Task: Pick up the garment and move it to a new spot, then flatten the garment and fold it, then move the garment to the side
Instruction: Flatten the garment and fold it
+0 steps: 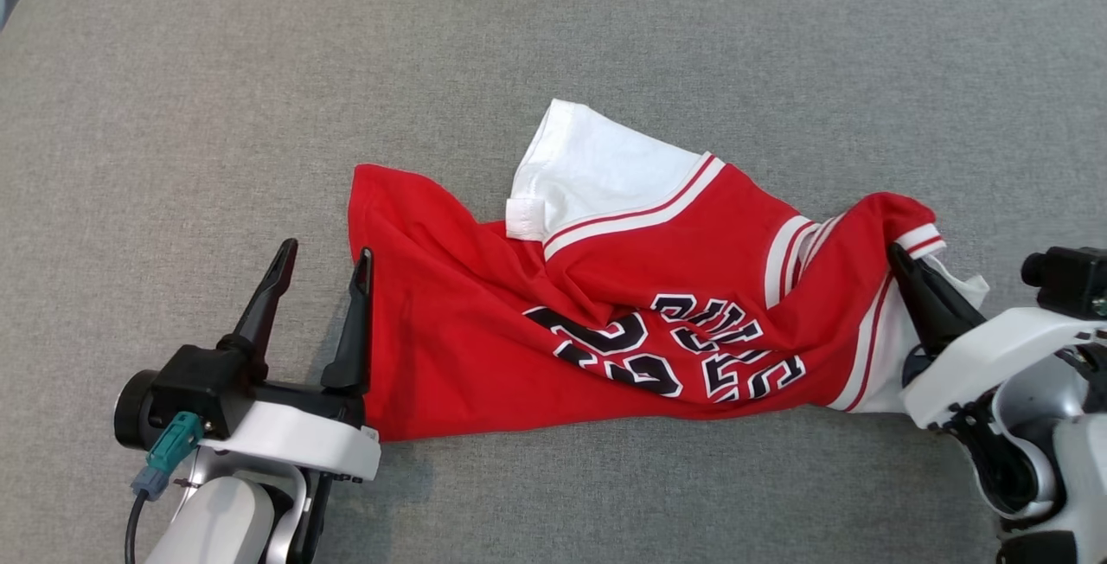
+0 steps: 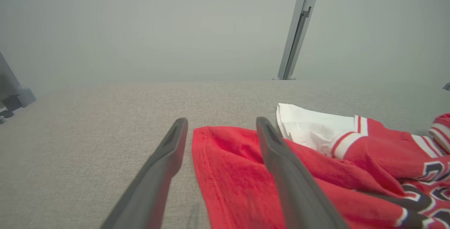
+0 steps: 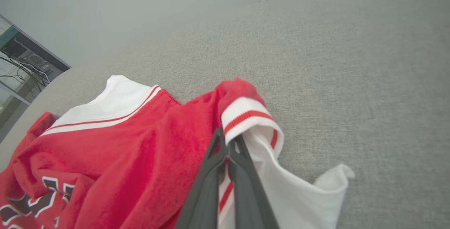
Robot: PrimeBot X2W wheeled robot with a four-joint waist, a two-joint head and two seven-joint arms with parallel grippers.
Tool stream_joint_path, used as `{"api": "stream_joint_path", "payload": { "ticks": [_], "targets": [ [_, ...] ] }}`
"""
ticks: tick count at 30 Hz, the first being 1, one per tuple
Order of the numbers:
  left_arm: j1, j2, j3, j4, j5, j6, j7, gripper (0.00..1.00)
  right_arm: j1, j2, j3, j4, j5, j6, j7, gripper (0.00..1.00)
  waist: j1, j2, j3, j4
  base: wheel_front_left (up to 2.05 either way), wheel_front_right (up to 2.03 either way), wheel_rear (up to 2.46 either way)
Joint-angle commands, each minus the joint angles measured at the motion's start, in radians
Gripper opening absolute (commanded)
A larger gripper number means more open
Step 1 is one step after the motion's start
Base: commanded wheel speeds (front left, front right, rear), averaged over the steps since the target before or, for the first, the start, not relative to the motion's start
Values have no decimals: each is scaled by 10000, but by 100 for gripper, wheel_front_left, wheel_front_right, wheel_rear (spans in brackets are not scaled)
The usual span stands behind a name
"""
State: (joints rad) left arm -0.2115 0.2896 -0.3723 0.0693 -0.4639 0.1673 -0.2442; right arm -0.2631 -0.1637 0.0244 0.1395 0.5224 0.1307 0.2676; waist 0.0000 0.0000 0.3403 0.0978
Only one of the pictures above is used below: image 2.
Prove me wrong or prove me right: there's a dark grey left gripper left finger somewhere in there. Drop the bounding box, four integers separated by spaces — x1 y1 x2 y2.
100 117 188 229

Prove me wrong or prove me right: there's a grey fabric covered surface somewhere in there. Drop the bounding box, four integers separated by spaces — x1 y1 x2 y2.
0 80 450 229

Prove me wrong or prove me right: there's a black power adapter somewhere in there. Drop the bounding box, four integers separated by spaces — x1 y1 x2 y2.
0 95 22 119

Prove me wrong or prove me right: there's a grey metal partition post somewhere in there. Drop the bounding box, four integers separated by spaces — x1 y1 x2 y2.
272 0 323 80

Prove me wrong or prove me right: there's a red basketball jersey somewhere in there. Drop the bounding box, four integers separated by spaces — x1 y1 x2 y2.
192 103 450 229

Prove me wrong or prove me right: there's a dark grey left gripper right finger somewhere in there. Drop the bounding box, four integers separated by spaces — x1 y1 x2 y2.
256 117 349 229

